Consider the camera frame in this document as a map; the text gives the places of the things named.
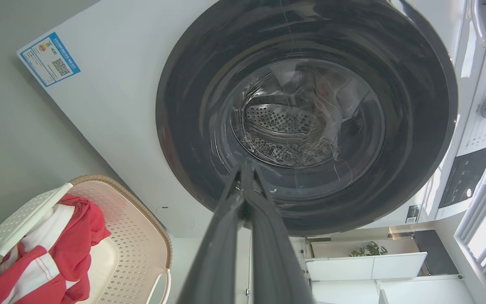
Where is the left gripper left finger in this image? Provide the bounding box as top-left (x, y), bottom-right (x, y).
top-left (178, 163), bottom-right (247, 304)

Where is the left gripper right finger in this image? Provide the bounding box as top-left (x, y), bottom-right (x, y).
top-left (241, 163), bottom-right (313, 304)

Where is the cream perforated laundry basket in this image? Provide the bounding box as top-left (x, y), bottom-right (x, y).
top-left (0, 174), bottom-right (173, 304)

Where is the white low divider board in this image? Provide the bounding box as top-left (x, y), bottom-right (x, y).
top-left (310, 274), bottom-right (475, 304)
top-left (305, 252), bottom-right (428, 281)

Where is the green potted plant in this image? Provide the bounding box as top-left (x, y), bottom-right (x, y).
top-left (348, 242), bottom-right (388, 257)

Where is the red and white garment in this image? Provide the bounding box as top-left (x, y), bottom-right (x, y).
top-left (0, 194), bottom-right (112, 304)

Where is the small dark QR sticker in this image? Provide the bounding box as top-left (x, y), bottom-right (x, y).
top-left (405, 205), bottom-right (421, 224)

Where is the black round washer door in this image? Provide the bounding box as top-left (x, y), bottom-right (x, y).
top-left (156, 0), bottom-right (459, 237)

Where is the dark grey cabinet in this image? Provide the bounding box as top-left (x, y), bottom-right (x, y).
top-left (413, 230), bottom-right (459, 276)

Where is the white front-load washing machine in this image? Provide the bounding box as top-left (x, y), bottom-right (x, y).
top-left (16, 0), bottom-right (486, 238)

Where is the black washer display panel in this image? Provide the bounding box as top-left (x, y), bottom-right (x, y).
top-left (438, 144), bottom-right (486, 209)

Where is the blue energy label sticker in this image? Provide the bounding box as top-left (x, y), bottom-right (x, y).
top-left (19, 32), bottom-right (81, 88)

